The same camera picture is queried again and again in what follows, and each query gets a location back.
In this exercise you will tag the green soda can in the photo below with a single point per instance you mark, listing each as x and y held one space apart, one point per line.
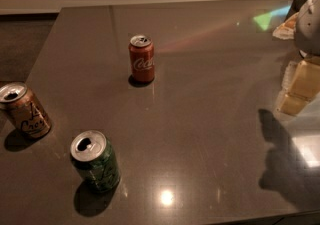
94 158

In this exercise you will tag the red coke can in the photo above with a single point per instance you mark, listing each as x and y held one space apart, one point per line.
141 52

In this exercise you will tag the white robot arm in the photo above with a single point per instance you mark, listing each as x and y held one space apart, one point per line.
304 28

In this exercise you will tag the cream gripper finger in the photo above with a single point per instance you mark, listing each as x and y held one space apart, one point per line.
291 103
302 79

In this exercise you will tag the orange LaCroix can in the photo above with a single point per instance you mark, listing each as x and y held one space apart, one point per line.
23 109

